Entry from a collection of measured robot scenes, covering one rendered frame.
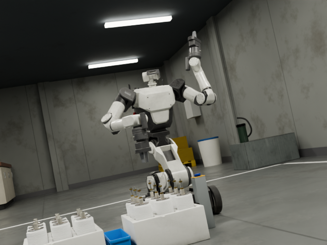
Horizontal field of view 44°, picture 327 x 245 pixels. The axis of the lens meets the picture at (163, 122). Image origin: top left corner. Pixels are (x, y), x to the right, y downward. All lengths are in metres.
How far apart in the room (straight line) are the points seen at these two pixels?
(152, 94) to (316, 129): 3.66
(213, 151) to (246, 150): 2.59
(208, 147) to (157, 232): 6.31
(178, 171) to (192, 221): 0.55
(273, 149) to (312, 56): 1.39
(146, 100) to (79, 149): 8.41
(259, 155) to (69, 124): 6.40
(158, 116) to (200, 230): 0.95
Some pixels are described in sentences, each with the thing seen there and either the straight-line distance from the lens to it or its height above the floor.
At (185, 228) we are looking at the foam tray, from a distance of 2.22.
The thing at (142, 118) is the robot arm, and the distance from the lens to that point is 2.42.
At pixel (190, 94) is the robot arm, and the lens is 2.90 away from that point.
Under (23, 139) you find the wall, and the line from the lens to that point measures 11.15.
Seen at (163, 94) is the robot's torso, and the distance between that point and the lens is 2.86.
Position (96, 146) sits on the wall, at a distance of 11.20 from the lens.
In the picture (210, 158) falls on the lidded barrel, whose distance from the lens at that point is 8.43.
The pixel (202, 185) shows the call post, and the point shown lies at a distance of 2.48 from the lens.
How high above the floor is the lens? 0.51
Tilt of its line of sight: 4 degrees up
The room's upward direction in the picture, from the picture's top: 11 degrees counter-clockwise
